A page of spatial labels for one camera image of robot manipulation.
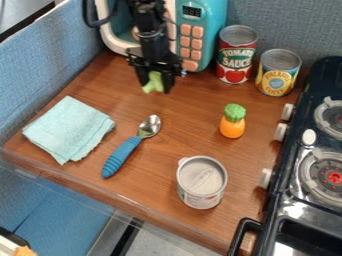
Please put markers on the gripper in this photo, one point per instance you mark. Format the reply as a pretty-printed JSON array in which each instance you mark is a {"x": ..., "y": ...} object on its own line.
[{"x": 154, "y": 53}]

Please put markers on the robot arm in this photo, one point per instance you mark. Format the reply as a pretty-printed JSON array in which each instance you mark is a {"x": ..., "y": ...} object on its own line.
[{"x": 148, "y": 17}]

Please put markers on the orange toy with green top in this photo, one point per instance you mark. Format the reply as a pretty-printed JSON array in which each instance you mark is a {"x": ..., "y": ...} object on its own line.
[{"x": 233, "y": 121}]

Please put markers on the toy microwave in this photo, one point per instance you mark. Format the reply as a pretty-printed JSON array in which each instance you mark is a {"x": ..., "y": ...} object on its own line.
[{"x": 189, "y": 31}]

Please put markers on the red tomato sauce can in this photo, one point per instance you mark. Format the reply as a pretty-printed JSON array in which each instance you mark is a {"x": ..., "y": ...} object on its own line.
[{"x": 236, "y": 55}]

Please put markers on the light blue cloth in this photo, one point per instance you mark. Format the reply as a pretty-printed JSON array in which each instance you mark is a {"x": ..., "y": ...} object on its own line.
[{"x": 67, "y": 129}]

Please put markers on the silver can with closed lid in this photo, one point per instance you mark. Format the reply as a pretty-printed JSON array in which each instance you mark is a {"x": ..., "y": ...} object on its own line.
[{"x": 201, "y": 182}]

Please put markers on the yellow pineapple can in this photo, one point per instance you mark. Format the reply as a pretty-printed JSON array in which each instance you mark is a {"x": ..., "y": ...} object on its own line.
[{"x": 277, "y": 72}]

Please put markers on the toy stove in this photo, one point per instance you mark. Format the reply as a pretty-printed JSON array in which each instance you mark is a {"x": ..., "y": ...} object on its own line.
[{"x": 307, "y": 160}]

